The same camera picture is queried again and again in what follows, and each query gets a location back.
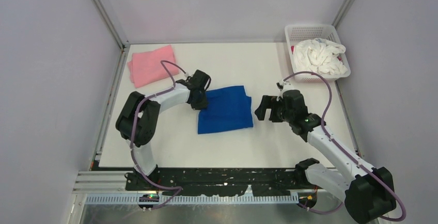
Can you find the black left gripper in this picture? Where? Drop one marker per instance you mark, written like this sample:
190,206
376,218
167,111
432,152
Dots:
201,106

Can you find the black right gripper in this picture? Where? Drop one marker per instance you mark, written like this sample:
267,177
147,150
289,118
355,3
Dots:
269,102

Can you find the blue printed t shirt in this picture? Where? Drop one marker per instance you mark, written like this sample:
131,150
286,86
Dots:
228,109

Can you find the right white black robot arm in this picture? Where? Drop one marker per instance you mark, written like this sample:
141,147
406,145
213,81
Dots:
365,191

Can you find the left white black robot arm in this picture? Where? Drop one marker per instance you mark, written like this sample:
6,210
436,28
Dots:
138,119

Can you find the pink folded t shirt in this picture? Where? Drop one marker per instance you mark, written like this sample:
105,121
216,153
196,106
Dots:
145,67

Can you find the white crumpled t shirt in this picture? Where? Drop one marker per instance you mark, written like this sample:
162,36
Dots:
319,55

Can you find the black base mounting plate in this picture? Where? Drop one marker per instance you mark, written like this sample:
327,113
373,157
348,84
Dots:
228,182

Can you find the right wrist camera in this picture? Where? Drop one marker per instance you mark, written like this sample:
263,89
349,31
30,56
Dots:
284,86

